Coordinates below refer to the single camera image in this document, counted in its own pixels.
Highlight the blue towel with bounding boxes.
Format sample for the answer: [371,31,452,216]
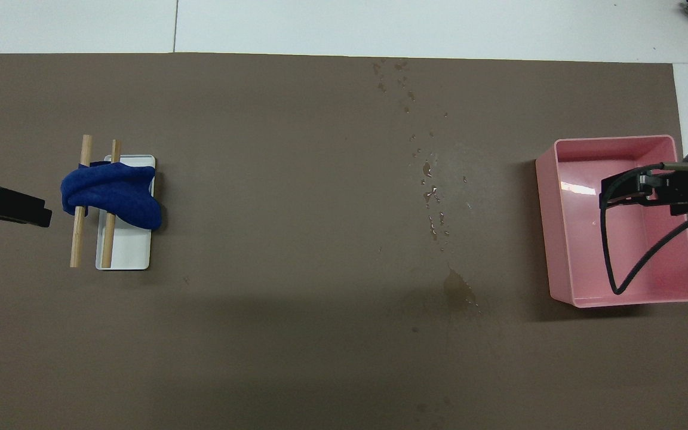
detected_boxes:
[60,160,162,231]

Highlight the brown table mat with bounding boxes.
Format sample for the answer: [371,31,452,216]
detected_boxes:
[0,53,688,430]

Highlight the pink plastic bin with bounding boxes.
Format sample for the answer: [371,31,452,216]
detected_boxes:
[535,135,688,308]

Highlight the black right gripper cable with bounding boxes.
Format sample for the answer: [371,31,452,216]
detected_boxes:
[598,161,688,296]

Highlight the white rack base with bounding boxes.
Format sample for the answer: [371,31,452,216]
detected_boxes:
[96,155,156,271]

